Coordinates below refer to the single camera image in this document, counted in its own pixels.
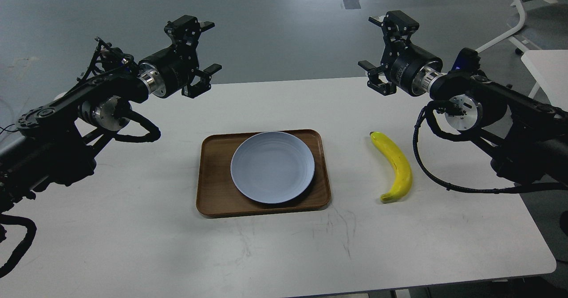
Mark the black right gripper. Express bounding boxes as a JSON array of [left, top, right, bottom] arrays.
[[358, 11, 443, 97]]

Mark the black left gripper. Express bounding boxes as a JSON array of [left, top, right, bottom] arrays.
[[138, 16, 222, 98]]

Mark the yellow banana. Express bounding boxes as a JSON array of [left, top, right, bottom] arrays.
[[369, 132, 413, 204]]

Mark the light blue plate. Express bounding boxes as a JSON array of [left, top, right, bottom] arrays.
[[230, 132, 315, 204]]

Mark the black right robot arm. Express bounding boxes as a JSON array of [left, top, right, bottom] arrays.
[[358, 10, 568, 194]]

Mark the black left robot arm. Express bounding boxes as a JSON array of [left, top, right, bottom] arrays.
[[0, 15, 221, 277]]

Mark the brown wooden tray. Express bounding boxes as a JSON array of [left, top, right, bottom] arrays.
[[196, 129, 332, 219]]

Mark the white side table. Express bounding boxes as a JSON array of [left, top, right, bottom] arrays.
[[521, 50, 568, 111]]

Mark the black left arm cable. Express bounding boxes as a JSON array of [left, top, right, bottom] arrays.
[[109, 110, 161, 143]]

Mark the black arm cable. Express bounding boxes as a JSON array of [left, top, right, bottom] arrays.
[[109, 110, 161, 143], [412, 101, 568, 195]]

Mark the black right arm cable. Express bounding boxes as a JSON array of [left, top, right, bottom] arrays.
[[412, 101, 568, 195]]

